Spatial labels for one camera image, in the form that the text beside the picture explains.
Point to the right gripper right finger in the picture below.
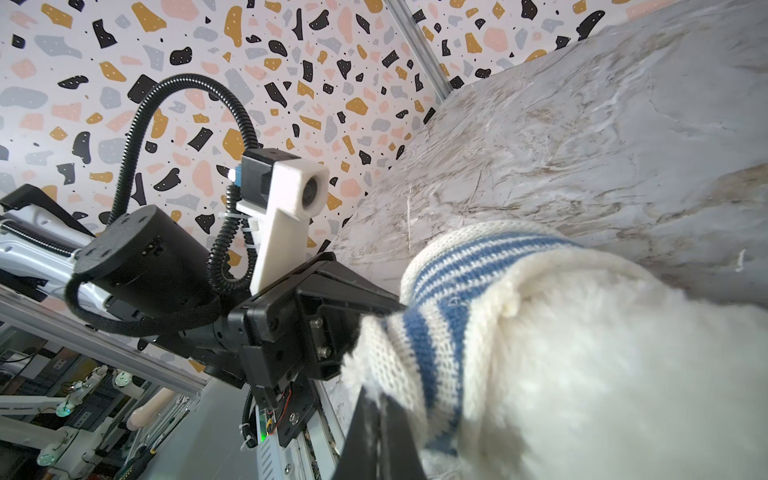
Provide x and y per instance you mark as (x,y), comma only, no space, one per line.
(400,456)

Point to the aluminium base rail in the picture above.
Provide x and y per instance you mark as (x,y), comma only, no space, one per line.
(207,443)

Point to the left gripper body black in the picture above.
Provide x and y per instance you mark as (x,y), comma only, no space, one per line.
(271,338)

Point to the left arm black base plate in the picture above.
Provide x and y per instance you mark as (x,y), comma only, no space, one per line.
(285,422)

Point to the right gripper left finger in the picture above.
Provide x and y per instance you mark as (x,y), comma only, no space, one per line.
(360,456)

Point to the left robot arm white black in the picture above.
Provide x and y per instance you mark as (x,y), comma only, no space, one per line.
(145,277)

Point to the white fluffy teddy bear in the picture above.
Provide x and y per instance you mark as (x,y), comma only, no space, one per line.
(592,375)

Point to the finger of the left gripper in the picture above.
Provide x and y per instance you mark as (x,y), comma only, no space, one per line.
(333,285)

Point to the blue white striped knit sweater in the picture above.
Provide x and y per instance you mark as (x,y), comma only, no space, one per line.
(433,357)

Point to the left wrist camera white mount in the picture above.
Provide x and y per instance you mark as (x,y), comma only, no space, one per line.
(280,194)

